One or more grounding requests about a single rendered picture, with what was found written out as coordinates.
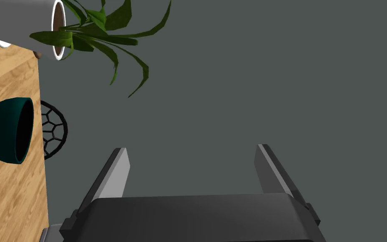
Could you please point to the light wooden table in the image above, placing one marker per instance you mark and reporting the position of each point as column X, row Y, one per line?
column 8, row 195

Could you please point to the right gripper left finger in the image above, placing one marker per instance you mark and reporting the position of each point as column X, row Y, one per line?
column 113, row 179

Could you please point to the green plant in white pot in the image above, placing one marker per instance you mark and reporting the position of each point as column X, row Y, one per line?
column 29, row 23

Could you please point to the dark teal bowl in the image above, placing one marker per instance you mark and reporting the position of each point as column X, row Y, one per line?
column 7, row 131

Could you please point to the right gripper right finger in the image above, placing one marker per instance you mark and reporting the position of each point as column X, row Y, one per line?
column 274, row 174

